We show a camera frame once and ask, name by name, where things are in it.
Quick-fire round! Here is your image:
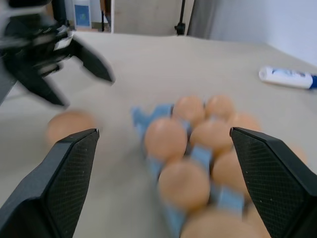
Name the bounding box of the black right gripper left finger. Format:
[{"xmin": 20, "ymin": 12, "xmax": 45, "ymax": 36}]
[{"xmin": 0, "ymin": 128, "xmax": 101, "ymax": 238}]

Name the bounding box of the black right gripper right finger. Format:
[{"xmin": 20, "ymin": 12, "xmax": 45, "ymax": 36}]
[{"xmin": 230, "ymin": 126, "xmax": 317, "ymax": 238}]

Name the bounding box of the blue egg carton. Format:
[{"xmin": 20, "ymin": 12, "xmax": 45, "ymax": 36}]
[{"xmin": 130, "ymin": 103, "xmax": 250, "ymax": 238}]

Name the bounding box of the black tripod stand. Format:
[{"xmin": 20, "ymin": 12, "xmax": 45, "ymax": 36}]
[{"xmin": 174, "ymin": 0, "xmax": 187, "ymax": 36}]

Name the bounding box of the black pole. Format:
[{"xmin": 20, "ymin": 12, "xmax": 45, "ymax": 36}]
[{"xmin": 53, "ymin": 0, "xmax": 69, "ymax": 25}]

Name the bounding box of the white tube with blue cap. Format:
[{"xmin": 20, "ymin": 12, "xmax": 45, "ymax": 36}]
[{"xmin": 258, "ymin": 65, "xmax": 317, "ymax": 90}]

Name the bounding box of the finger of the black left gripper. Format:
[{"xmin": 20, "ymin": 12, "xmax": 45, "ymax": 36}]
[
  {"xmin": 13, "ymin": 70, "xmax": 69, "ymax": 108},
  {"xmin": 70, "ymin": 36, "xmax": 116, "ymax": 85}
]

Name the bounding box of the brown egg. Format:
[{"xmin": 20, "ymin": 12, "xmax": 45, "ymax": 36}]
[
  {"xmin": 189, "ymin": 119, "xmax": 234, "ymax": 156},
  {"xmin": 181, "ymin": 207, "xmax": 272, "ymax": 238},
  {"xmin": 205, "ymin": 95, "xmax": 235, "ymax": 120},
  {"xmin": 158, "ymin": 160, "xmax": 211, "ymax": 212},
  {"xmin": 288, "ymin": 145, "xmax": 309, "ymax": 166},
  {"xmin": 211, "ymin": 150, "xmax": 249, "ymax": 197},
  {"xmin": 46, "ymin": 111, "xmax": 98, "ymax": 147},
  {"xmin": 172, "ymin": 95, "xmax": 206, "ymax": 124},
  {"xmin": 227, "ymin": 112, "xmax": 263, "ymax": 133},
  {"xmin": 144, "ymin": 117, "xmax": 188, "ymax": 161}
]

